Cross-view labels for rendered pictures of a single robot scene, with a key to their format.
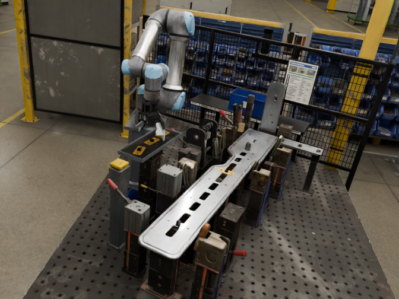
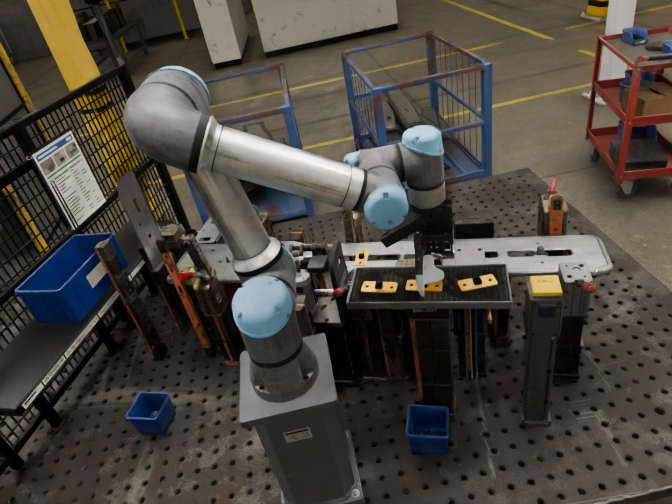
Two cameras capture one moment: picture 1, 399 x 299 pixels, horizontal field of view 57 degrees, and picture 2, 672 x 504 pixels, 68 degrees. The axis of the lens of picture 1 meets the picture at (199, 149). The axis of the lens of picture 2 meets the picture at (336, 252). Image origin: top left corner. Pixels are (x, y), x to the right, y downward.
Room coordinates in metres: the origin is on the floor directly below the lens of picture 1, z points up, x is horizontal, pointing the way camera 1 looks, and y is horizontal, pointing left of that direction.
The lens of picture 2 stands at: (1.89, 1.12, 1.91)
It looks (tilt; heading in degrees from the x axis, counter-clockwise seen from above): 34 degrees down; 265
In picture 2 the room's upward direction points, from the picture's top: 12 degrees counter-clockwise
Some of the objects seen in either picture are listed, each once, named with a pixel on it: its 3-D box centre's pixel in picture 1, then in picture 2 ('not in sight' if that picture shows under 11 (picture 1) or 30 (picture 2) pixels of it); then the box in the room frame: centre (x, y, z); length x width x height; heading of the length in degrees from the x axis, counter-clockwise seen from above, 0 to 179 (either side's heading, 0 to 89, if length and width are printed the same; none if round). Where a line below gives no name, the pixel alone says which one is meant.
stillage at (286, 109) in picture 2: not in sight; (250, 151); (2.05, -2.68, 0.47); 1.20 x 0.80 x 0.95; 85
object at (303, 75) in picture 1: (298, 82); (70, 180); (2.60, -0.65, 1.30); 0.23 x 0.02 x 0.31; 67
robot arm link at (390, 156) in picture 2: (156, 72); (374, 171); (1.71, 0.25, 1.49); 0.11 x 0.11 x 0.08; 82
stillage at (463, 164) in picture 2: not in sight; (411, 117); (0.75, -2.55, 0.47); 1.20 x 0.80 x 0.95; 88
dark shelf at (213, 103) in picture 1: (247, 113); (85, 297); (2.60, -0.32, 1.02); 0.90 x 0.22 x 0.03; 67
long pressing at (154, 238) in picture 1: (226, 174); (368, 257); (1.68, -0.16, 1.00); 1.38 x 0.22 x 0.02; 157
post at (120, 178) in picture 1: (118, 207); (539, 358); (1.38, 0.34, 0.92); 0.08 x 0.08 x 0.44; 67
